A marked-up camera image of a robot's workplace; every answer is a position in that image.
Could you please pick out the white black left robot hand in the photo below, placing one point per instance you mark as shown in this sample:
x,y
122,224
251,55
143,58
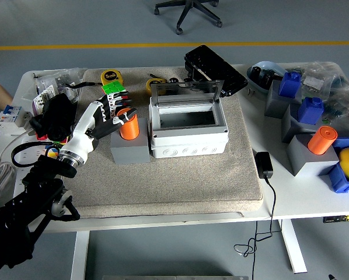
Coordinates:
x,y
81,131

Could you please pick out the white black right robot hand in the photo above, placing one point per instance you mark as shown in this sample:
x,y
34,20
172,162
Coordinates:
x,y
331,277

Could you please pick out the orange cylinder battery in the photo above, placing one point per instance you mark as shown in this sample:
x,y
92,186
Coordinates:
x,y
130,129
320,143

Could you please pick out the grey junction box with lid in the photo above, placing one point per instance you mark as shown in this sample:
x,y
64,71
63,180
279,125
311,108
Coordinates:
x,y
189,143

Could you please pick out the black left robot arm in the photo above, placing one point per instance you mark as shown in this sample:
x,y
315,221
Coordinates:
x,y
37,186

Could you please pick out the black crumpled cloth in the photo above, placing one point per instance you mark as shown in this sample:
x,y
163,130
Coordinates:
x,y
57,122

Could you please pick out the small colourful puzzle cube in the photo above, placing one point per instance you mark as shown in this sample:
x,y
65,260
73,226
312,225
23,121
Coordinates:
x,y
52,151

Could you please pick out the small red object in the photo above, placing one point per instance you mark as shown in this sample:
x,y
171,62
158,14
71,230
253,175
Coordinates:
x,y
40,137

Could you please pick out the white table leg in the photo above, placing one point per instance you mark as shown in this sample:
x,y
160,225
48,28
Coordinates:
x,y
79,256
294,248

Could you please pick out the grey block with round hole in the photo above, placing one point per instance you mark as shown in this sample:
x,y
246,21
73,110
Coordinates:
x,y
130,151

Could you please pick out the large colourful puzzle cube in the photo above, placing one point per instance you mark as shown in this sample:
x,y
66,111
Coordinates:
x,y
113,87

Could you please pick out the black table control panel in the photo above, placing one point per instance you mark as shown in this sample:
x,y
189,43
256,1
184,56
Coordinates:
x,y
338,218

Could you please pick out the clear plastic bags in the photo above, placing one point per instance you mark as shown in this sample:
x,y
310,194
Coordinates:
x,y
52,77

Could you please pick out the white blue circuit breaker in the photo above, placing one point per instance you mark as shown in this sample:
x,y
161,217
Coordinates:
x,y
8,118

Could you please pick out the blue plastic bin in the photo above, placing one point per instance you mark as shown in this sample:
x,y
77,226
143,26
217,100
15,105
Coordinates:
x,y
341,181

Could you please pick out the black capacitor cylinder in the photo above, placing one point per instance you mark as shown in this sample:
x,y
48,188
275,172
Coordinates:
x,y
173,80

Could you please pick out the grey-brown mat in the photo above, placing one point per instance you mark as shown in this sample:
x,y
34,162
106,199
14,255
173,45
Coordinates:
x,y
177,181

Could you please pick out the grey holder block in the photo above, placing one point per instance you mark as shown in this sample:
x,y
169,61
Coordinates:
x,y
289,128
305,163
275,105

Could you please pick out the black power adapter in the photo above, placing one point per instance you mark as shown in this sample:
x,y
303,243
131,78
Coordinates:
x,y
263,164

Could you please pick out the black plastic case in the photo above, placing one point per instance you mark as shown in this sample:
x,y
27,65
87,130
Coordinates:
x,y
218,70

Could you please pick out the black office chair base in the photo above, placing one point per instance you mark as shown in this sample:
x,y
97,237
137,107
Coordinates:
x,y
189,11

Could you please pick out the blue bottle-shaped block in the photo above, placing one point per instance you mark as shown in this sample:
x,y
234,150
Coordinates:
x,y
289,86
310,112

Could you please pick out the clear bag of parts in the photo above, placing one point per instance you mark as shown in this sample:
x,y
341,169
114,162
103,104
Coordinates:
x,y
320,76
346,108

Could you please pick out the small metal plug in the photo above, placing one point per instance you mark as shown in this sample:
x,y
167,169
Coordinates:
x,y
251,91

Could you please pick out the black electronic part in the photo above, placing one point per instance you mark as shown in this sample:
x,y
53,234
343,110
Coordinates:
x,y
256,73
268,78

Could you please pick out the light blue bowl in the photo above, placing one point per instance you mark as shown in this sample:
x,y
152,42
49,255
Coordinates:
x,y
268,64

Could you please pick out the white wall socket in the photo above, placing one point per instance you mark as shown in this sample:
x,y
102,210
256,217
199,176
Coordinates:
x,y
71,94

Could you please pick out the packaged white switch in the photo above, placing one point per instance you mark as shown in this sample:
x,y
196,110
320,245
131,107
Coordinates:
x,y
41,99

